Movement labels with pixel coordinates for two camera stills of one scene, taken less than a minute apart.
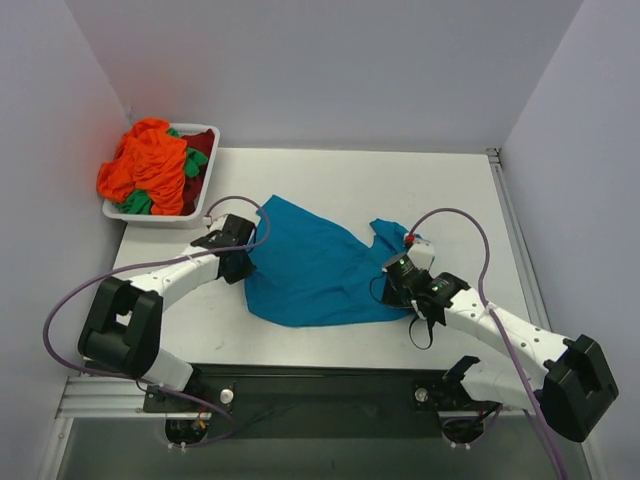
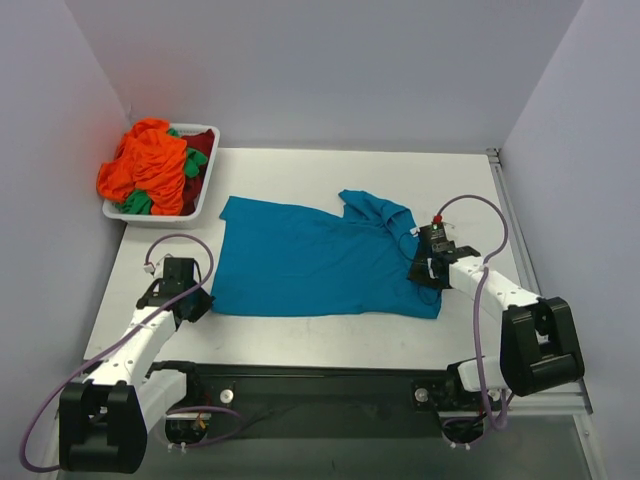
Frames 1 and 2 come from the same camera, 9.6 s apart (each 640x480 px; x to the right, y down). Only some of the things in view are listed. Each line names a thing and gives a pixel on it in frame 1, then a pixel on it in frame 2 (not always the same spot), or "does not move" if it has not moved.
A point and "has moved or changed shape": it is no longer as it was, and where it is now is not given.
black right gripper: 392,293 → 422,270
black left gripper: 245,265 → 201,304
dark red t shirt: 201,143 does not move
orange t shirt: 149,159 does not move
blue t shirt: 311,271 has moved or changed shape
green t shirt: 138,202 does not move
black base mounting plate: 318,401 does not move
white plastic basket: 135,221 does not move
